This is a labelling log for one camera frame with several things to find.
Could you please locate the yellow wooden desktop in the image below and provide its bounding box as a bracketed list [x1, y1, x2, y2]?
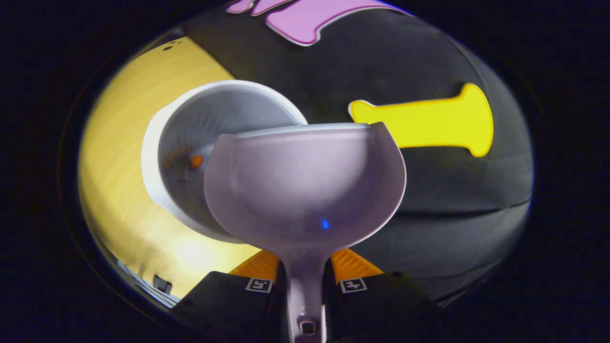
[78, 37, 263, 305]

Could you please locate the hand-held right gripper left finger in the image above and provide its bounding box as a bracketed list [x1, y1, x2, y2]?
[174, 249, 287, 343]

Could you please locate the white ribbed garbage bin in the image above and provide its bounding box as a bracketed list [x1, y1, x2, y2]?
[142, 80, 309, 244]

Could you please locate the pink dustpan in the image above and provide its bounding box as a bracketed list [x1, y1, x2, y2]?
[203, 121, 407, 343]

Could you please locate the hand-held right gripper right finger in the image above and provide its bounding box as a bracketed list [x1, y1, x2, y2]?
[325, 248, 439, 343]

